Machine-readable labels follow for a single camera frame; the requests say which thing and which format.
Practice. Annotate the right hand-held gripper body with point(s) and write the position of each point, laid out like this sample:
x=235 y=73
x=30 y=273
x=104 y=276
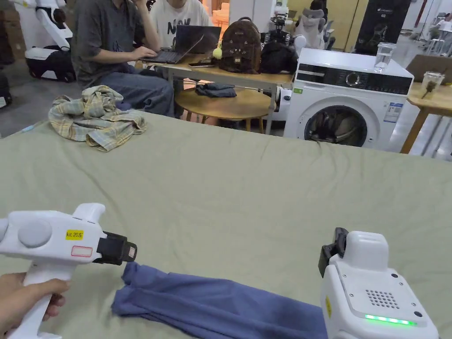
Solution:
x=367 y=282

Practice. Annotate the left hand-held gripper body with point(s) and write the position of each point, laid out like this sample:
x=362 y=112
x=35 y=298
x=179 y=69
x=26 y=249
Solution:
x=46 y=236

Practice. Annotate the blue garment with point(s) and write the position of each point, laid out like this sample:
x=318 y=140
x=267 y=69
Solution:
x=212 y=303

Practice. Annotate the person's left hand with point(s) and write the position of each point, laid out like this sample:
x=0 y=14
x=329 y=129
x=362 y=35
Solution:
x=14 y=300

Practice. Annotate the plaid shirt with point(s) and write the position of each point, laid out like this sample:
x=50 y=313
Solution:
x=95 y=120

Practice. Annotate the bed with pale green sheet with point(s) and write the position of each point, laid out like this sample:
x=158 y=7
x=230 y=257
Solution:
x=226 y=190

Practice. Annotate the white washing machine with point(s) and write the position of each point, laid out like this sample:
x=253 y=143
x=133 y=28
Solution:
x=339 y=102

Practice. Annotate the white robot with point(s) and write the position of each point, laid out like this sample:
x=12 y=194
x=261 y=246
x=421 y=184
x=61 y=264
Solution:
x=49 y=53

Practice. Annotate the long desk with laptops and bags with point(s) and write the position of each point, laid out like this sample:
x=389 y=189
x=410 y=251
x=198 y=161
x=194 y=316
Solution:
x=226 y=72

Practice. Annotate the black standing banner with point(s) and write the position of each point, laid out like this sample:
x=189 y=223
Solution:
x=381 y=24

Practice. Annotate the black robot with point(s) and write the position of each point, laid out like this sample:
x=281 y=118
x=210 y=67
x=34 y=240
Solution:
x=279 y=30

